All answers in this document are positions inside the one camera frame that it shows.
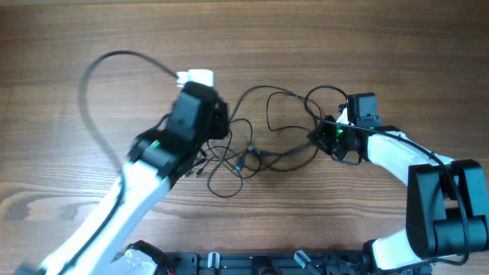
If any black USB-A cable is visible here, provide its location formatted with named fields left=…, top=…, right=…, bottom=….
left=228, top=86, right=322, bottom=179

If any black micro USB cable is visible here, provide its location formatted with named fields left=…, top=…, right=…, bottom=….
left=183, top=91, right=318, bottom=199

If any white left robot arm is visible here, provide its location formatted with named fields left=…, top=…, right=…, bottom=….
left=15, top=98, right=228, bottom=274

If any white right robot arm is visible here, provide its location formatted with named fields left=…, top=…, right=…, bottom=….
left=309, top=116, right=488, bottom=273

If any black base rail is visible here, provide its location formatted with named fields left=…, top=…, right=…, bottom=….
left=114, top=250, right=432, bottom=275

